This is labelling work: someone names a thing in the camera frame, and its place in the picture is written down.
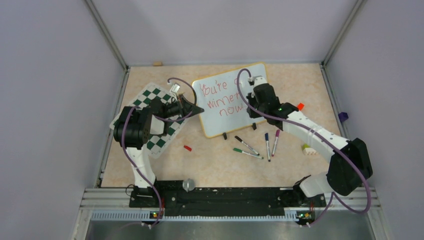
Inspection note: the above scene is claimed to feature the yellow framed whiteboard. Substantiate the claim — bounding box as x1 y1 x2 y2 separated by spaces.
192 67 265 138

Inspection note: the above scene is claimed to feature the orange red block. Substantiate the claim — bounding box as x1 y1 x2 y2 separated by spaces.
297 103 305 111

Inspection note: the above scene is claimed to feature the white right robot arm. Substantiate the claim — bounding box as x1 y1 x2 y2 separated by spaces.
246 76 373 206

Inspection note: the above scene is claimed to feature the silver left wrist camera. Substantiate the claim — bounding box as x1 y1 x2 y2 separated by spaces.
169 83 181 95

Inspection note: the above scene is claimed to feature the small wooden block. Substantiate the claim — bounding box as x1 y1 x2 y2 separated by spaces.
152 61 163 67

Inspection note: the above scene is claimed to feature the black whiteboard marker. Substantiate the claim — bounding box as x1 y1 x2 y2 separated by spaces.
234 135 260 156

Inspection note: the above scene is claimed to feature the purple block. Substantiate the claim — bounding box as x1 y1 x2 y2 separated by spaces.
338 112 349 123

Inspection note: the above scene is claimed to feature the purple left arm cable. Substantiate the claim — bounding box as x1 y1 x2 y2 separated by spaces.
119 78 199 229

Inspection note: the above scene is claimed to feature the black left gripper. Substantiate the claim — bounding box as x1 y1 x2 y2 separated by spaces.
161 94 204 119

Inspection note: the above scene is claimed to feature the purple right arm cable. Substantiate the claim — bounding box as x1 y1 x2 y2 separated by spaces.
236 68 373 229

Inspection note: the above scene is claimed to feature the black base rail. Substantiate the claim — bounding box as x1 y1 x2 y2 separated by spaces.
129 180 327 217

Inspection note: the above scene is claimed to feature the purple whiteboard marker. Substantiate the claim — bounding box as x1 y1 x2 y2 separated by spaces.
271 129 281 157

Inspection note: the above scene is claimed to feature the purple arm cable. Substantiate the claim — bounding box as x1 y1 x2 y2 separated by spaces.
119 78 199 229
236 68 373 229

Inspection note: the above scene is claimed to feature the blue whiteboard marker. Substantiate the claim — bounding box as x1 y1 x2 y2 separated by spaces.
264 132 271 162

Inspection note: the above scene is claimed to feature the grey round knob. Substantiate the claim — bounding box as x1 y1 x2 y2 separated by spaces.
182 178 196 192

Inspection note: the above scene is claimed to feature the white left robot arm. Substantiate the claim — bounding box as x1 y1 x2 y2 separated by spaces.
113 95 205 207

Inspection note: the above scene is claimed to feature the green whiteboard marker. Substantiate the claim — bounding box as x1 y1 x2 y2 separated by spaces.
233 148 264 160

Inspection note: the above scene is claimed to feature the green white toy brick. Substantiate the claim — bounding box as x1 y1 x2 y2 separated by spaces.
301 143 318 156

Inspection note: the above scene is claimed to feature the red marker cap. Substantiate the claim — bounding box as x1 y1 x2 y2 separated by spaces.
183 145 192 152

